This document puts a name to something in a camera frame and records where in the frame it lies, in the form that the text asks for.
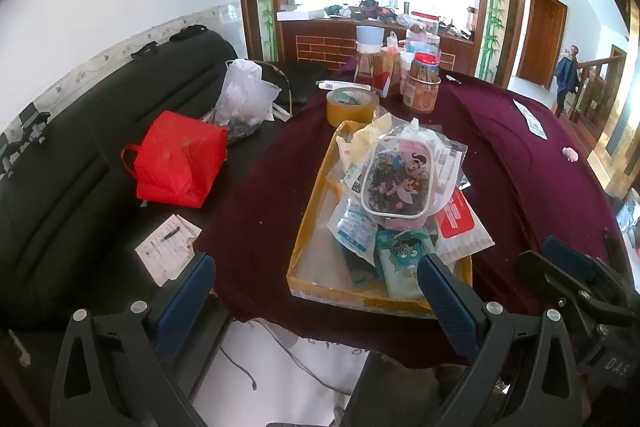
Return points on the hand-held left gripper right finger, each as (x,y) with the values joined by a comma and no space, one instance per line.
(450,302)

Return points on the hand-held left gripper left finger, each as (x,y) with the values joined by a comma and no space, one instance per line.
(185,302)

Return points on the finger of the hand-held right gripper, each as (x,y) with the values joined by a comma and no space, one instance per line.
(545,277)
(570,252)

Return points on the cardboard tray with yellow tape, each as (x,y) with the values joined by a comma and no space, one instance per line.
(320,252)

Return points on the small pink soft toy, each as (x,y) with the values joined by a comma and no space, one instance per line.
(570,154)

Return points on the white paper notepad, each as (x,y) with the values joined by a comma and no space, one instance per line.
(165,257)

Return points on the teal cartoon print packet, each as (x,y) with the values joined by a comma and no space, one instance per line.
(402,262)

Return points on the black pen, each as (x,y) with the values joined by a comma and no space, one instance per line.
(170,235)

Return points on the red label plastic bag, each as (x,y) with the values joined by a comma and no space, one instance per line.
(462,222)

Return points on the maroon tablecloth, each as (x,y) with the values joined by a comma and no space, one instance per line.
(500,187)

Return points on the dark flat packet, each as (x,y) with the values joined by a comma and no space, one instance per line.
(360,267)

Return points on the blue white sachet packet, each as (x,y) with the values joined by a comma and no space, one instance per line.
(352,229)

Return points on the cartoon print lidded container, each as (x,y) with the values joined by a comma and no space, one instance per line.
(397,177)

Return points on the white paper card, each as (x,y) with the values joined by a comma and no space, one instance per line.
(531,119)

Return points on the red fabric bag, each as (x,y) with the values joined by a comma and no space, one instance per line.
(180,157)

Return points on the green white sachet packet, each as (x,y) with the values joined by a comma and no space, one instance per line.
(357,177)

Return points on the black sofa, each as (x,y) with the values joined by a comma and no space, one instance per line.
(75,187)

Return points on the wooden stair railing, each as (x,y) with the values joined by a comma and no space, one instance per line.
(600,82)

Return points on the small black white marker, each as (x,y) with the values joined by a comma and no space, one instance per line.
(453,79)

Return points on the crumpled clear plastic bag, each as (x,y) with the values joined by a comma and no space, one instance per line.
(245,97)

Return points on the red lid snack jar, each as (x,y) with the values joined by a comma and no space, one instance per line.
(422,87)

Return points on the wooden door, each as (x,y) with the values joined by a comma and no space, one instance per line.
(542,37)

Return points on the brown packing tape roll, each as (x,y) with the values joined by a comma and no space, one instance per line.
(350,109)

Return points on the red snack box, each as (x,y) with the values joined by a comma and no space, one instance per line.
(382,84)

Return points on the clear jar with brown contents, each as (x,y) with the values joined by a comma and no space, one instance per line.
(366,69)

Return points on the light blue cup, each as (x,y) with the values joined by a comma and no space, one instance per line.
(370,38)

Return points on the wooden brick pattern cabinet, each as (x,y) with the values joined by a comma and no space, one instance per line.
(325,44)

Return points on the white flat box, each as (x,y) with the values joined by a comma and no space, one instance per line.
(300,15)

